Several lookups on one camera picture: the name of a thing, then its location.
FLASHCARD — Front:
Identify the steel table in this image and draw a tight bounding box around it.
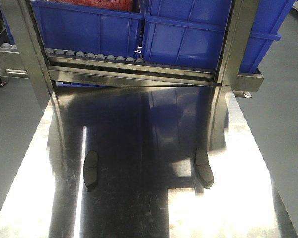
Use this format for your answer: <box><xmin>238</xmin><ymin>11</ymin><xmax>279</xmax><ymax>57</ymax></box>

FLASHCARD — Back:
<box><xmin>0</xmin><ymin>86</ymin><xmax>297</xmax><ymax>238</ymax></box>

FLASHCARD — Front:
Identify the grey brake pad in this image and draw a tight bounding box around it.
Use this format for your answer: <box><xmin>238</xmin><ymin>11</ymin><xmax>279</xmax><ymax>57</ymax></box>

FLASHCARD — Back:
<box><xmin>194</xmin><ymin>148</ymin><xmax>214</xmax><ymax>189</ymax></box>
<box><xmin>83</xmin><ymin>150</ymin><xmax>99</xmax><ymax>192</ymax></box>

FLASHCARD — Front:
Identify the blue plastic crate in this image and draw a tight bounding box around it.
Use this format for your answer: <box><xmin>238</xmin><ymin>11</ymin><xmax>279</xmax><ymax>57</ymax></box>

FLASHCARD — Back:
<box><xmin>142</xmin><ymin>0</ymin><xmax>294</xmax><ymax>73</ymax></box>
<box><xmin>31</xmin><ymin>0</ymin><xmax>144</xmax><ymax>58</ymax></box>

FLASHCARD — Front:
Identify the red bag in crate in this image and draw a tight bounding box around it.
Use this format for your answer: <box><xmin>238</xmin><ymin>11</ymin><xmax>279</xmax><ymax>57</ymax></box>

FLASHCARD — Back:
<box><xmin>76</xmin><ymin>0</ymin><xmax>135</xmax><ymax>12</ymax></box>

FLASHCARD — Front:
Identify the right blue plastic crate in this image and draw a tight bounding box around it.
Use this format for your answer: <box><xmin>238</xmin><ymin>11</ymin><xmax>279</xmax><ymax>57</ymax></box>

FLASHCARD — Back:
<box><xmin>142</xmin><ymin>0</ymin><xmax>294</xmax><ymax>73</ymax></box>

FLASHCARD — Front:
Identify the stainless steel roller rack frame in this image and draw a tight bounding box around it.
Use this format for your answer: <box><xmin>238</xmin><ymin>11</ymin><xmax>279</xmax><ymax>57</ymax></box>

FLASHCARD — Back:
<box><xmin>0</xmin><ymin>0</ymin><xmax>263</xmax><ymax>110</ymax></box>

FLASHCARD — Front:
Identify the left blue plastic crate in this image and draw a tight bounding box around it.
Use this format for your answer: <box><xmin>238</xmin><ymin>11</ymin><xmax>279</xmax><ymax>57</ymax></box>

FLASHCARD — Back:
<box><xmin>31</xmin><ymin>0</ymin><xmax>144</xmax><ymax>58</ymax></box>

